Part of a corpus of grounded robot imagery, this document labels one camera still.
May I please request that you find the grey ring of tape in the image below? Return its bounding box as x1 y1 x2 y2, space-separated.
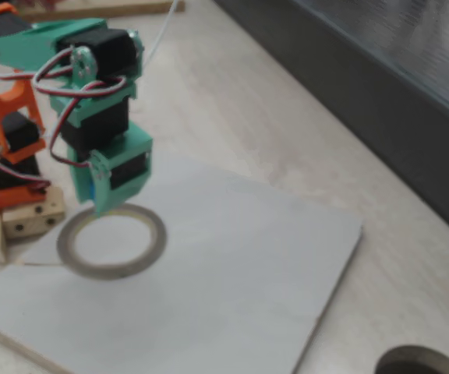
56 202 168 281

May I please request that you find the white USB cable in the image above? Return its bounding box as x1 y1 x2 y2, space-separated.
142 0 181 67

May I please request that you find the wooden base block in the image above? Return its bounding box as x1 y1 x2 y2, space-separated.
2 185 66 239

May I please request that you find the white laminated board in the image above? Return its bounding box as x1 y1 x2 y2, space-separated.
0 151 365 374

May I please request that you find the long wooden plank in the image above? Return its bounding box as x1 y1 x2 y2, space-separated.
17 0 186 23

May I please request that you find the red white black servo wire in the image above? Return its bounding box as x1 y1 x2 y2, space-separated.
48 77 128 169
32 45 128 104
0 153 52 194

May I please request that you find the frosted glass desk partition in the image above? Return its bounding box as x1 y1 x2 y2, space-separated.
212 0 449 250

